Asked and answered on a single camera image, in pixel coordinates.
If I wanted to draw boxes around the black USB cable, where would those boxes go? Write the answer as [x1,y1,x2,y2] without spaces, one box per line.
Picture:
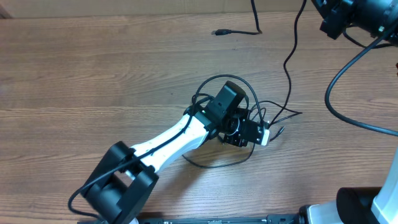
[211,0,307,128]

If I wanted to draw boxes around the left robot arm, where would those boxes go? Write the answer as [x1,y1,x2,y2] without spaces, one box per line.
[80,81,270,223]

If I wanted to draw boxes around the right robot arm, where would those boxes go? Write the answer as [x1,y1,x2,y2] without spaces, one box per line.
[294,0,397,223]

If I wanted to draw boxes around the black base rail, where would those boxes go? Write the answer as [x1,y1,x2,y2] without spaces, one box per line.
[137,214,306,224]

